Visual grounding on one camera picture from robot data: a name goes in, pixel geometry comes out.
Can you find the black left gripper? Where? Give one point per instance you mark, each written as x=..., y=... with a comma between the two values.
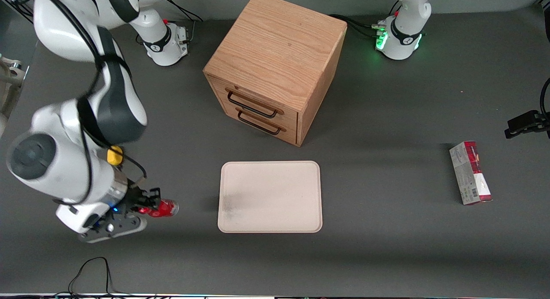
x=525, y=122

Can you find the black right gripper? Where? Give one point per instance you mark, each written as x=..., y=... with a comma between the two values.
x=136, y=199

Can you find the narrow wooden drawer front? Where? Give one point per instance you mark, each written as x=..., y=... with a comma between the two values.
x=266, y=129

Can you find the grey metal bracket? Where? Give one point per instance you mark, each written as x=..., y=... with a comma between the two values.
x=8, y=75

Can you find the red coke bottle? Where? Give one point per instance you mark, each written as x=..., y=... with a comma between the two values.
x=166, y=208

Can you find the wide wooden drawer front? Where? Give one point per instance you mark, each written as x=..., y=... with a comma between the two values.
x=258, y=97

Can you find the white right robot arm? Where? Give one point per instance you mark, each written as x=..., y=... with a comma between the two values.
x=111, y=105

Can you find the yellow lemon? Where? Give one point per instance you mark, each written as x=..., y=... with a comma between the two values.
x=115, y=156

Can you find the wooden drawer cabinet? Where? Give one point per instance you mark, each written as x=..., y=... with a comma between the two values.
x=279, y=54

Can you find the beige plastic tray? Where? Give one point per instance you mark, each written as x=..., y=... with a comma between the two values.
x=270, y=196

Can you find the red and grey carton box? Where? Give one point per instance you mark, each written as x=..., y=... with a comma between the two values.
x=470, y=173

